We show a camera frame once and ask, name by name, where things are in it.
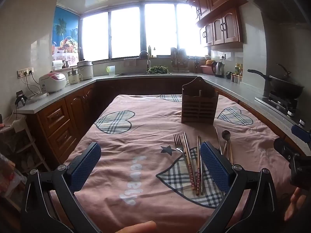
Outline kitchen window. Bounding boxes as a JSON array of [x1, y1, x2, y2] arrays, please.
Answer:
[[80, 2, 209, 62]]

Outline pink heart-print tablecloth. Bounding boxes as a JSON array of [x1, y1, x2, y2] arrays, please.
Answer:
[[50, 93, 299, 233]]

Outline wooden lower cabinets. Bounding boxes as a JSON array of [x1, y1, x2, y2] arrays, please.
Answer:
[[27, 76, 304, 165]]

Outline steel range hood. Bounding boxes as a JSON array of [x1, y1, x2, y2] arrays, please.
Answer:
[[239, 0, 311, 25]]

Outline blue fruit wall poster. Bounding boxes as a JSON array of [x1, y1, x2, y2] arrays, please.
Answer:
[[52, 6, 80, 54]]

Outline tall white electric cooker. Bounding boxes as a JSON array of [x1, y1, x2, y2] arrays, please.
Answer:
[[77, 61, 94, 80]]

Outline steel spoon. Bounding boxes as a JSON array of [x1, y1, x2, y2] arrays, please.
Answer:
[[222, 130, 231, 156]]

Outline leafy green vegetables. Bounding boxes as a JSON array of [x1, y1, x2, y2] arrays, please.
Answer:
[[148, 65, 169, 74]]

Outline wooden utensil holder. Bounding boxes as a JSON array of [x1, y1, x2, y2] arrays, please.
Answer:
[[181, 76, 218, 125]]

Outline metal dish rack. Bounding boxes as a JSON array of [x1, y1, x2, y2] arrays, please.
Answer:
[[171, 47, 190, 71]]

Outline person's left hand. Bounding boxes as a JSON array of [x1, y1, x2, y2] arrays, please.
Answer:
[[114, 220, 157, 233]]

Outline wooden cabinets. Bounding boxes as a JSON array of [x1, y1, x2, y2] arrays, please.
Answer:
[[27, 76, 304, 165], [187, 0, 251, 48]]

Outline black wok with lid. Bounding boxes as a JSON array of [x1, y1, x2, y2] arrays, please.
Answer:
[[247, 63, 305, 99]]

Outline white storage rack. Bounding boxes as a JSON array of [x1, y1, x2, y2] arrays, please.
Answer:
[[0, 114, 46, 175]]

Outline red patterned chopstick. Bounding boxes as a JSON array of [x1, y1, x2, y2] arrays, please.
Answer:
[[183, 132, 195, 191], [184, 131, 197, 188]]

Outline grey metal chopstick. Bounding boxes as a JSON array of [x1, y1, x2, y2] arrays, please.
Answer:
[[199, 136, 205, 195]]

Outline condiment bottle rack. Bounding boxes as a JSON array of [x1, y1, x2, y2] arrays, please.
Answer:
[[230, 63, 243, 84]]

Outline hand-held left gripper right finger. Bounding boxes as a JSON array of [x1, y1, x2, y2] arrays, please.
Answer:
[[200, 141, 279, 233]]

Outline person's right hand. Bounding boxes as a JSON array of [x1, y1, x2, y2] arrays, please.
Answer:
[[284, 187, 307, 221]]

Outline gas stove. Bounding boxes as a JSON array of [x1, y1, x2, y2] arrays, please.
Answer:
[[255, 91, 307, 127]]

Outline grey kitchen countertop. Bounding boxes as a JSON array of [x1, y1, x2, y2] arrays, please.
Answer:
[[16, 71, 311, 151]]

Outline steel kitchen faucet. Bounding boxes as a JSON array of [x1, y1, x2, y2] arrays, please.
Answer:
[[139, 50, 151, 74]]

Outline black clip device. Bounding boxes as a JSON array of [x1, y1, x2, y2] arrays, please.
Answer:
[[16, 91, 27, 106]]

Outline wooden upper cabinets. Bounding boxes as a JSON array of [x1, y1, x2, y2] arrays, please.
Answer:
[[187, 0, 251, 48]]

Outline steel electric kettle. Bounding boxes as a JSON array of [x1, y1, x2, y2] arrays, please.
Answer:
[[211, 61, 225, 77]]

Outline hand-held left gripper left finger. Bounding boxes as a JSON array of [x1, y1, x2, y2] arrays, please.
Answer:
[[21, 142, 102, 233]]

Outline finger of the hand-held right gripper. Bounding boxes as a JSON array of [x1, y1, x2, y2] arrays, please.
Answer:
[[291, 124, 311, 151], [274, 138, 300, 163]]

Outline white wall socket strip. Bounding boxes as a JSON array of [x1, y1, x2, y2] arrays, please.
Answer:
[[17, 67, 34, 78]]

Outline steel fork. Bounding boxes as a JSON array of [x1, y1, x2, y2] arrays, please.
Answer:
[[173, 134, 192, 173]]

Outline white pink rice cooker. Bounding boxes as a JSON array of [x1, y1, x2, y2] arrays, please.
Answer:
[[39, 72, 67, 93]]

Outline small white electric pot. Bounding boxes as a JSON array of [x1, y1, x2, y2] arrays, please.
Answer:
[[67, 68, 83, 85]]

